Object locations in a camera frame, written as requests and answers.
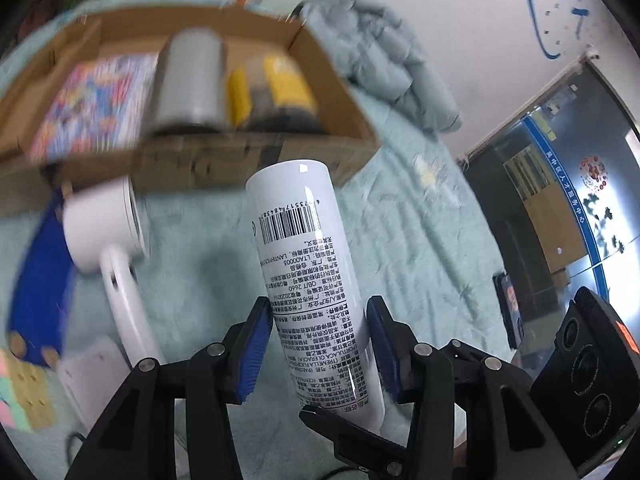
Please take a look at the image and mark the pastel puzzle cube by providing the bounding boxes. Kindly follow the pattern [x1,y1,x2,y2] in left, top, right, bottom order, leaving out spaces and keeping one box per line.
[0,347,58,431]

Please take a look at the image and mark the blue stapler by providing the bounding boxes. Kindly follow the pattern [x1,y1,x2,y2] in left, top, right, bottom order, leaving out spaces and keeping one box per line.
[9,200,76,368]

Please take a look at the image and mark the light blue puffer jacket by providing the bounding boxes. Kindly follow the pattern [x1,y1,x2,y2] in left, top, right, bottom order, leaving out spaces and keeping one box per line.
[292,0,463,133]

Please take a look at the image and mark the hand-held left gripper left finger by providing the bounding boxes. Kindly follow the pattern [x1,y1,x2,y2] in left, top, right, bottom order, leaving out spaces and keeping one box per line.
[65,296,275,480]

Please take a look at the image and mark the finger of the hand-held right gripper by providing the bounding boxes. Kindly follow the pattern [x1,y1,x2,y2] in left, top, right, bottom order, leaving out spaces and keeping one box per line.
[299,407,406,476]

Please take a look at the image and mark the dark printed box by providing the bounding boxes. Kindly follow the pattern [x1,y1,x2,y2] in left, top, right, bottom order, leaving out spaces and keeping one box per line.
[492,271,526,346]

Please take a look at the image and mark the white plastic bottle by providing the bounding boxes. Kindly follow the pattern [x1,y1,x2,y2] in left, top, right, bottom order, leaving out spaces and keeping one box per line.
[245,159,386,433]

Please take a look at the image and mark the white rectangular device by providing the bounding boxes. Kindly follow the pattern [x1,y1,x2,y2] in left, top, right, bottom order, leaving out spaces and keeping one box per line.
[60,337,133,436]

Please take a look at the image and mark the white handheld lint remover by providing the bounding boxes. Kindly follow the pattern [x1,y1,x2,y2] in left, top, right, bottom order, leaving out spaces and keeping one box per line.
[61,177,168,376]

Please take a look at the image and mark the colourful booklet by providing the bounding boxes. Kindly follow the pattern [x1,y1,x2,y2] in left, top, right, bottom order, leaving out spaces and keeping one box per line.
[27,52,161,163]

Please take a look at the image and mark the silver metal can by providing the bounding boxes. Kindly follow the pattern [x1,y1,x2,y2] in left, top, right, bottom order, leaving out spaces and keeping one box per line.
[150,27,231,136]

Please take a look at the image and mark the large cardboard tray box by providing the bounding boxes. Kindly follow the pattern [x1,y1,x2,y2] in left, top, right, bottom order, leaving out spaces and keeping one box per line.
[0,2,381,211]

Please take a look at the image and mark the glass door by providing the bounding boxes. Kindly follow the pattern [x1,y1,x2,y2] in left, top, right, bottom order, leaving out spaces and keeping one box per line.
[457,55,640,321]

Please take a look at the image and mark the black cable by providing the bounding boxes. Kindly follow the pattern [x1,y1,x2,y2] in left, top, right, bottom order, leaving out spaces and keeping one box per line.
[67,430,101,461]

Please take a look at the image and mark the yellow label jar black lid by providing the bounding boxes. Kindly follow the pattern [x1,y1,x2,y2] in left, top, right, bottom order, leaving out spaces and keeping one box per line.
[225,57,321,133]

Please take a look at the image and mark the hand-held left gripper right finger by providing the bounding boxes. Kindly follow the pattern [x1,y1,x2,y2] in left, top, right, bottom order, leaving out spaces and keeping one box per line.
[366,296,581,480]

